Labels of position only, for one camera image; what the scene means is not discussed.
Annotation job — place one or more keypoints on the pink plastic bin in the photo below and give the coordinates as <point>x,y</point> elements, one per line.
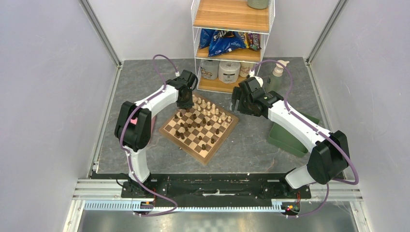
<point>153,120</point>

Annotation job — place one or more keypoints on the blue chips bag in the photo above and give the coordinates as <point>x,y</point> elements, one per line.
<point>220,42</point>

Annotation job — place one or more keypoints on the green plastic bin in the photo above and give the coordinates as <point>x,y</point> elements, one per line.
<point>284,140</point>

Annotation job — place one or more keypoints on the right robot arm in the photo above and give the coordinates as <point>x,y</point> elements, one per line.
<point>329,151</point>

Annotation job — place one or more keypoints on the white printed mug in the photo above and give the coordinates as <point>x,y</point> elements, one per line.
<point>209,69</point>

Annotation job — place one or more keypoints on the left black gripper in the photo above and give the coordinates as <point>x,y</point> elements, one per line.
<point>188,104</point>

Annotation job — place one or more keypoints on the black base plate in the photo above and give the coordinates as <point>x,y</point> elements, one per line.
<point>213,190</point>

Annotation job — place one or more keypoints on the white cup right shelf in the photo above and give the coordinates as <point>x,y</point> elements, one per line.
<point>245,68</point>

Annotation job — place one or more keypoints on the brown candy bag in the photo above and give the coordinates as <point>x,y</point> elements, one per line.
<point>253,41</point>

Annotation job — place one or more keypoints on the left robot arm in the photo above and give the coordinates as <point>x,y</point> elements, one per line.
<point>133,127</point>

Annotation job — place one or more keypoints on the green jar top shelf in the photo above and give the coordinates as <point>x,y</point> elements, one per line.
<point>258,4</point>

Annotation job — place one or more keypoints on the wooden chess board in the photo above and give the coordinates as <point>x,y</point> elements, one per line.
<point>201,130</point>

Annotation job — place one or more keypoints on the white toilet paper roll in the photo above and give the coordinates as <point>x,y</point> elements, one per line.
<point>228,71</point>

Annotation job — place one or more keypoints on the green soap pump bottle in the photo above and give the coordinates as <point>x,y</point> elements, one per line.
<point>275,79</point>

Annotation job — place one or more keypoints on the white wire wooden shelf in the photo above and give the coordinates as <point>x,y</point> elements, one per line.
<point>232,15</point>

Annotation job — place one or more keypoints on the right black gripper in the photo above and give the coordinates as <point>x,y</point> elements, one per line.
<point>237,94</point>

